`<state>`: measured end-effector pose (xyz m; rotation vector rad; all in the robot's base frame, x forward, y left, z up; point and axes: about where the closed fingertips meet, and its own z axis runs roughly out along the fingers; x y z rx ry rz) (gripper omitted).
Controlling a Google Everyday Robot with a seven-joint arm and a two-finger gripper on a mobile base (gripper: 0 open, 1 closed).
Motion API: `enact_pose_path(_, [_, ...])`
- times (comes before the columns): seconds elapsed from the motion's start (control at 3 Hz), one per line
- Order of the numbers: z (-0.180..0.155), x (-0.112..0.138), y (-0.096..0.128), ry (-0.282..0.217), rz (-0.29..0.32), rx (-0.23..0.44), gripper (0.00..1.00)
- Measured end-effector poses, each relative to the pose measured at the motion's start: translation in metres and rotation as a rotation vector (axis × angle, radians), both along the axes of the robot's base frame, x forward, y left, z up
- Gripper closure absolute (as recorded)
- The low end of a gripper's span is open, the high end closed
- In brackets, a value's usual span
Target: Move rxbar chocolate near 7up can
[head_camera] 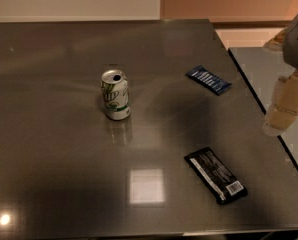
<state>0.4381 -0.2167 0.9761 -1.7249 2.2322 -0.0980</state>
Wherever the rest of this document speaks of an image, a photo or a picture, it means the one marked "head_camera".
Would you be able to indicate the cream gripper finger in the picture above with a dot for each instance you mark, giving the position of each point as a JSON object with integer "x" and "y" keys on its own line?
{"x": 283, "y": 110}

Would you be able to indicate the black rxbar chocolate bar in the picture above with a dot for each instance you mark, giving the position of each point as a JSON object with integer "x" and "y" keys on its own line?
{"x": 223, "y": 184}

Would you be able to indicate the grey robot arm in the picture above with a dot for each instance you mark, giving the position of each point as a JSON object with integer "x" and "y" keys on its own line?
{"x": 290, "y": 44}

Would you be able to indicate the white green 7up can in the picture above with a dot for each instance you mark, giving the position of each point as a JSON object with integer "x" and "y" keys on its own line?
{"x": 114, "y": 86}

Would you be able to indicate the grey side table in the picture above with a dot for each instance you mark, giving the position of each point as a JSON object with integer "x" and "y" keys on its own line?
{"x": 262, "y": 68}

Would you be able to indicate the blue snack bar wrapper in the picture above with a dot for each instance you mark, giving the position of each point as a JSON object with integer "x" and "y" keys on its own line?
{"x": 208, "y": 80}

